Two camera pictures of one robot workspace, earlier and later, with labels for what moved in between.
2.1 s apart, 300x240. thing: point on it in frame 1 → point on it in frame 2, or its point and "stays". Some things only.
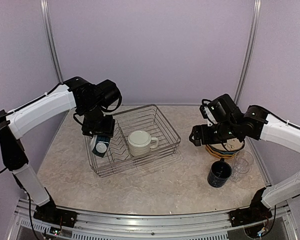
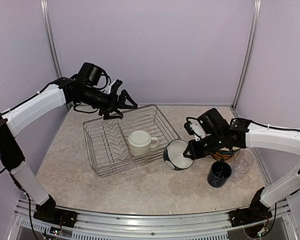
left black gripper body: [98, 126] → [107, 104]
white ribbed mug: [141, 142] stays
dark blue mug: [219, 172] stays
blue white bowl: [101, 145] → [173, 155]
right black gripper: [205, 140] → [195, 153]
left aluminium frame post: [51, 38] stays
